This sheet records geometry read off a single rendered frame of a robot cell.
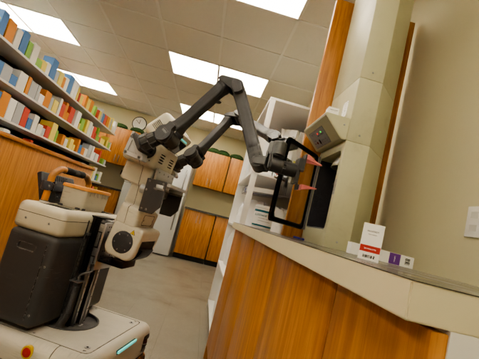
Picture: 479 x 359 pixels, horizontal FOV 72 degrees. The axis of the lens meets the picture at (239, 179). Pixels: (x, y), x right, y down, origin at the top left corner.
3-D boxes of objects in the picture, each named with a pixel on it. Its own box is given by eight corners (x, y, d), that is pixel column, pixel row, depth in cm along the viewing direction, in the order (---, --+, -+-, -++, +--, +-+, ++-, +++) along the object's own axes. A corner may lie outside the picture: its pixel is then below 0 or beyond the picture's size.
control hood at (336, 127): (320, 153, 175) (324, 135, 176) (346, 139, 143) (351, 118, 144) (299, 147, 174) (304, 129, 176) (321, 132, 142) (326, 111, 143)
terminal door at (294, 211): (301, 229, 169) (318, 155, 173) (268, 220, 146) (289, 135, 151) (301, 229, 169) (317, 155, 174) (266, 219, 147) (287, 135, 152)
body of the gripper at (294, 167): (304, 158, 128) (286, 153, 127) (299, 183, 127) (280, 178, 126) (300, 161, 134) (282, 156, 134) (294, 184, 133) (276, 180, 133)
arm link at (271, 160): (264, 172, 131) (268, 167, 126) (268, 156, 133) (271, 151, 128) (281, 176, 132) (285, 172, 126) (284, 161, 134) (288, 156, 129)
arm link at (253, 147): (234, 95, 154) (229, 80, 144) (246, 91, 153) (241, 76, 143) (254, 176, 136) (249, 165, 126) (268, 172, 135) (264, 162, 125)
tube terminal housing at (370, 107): (346, 251, 171) (375, 113, 181) (378, 260, 139) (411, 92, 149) (300, 239, 169) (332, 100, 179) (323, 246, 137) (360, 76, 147)
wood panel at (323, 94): (366, 256, 180) (412, 25, 197) (368, 256, 177) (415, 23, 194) (280, 234, 176) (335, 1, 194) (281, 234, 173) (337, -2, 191)
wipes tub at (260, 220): (268, 230, 222) (273, 209, 224) (271, 231, 209) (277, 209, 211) (249, 226, 221) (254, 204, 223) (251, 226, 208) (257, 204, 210)
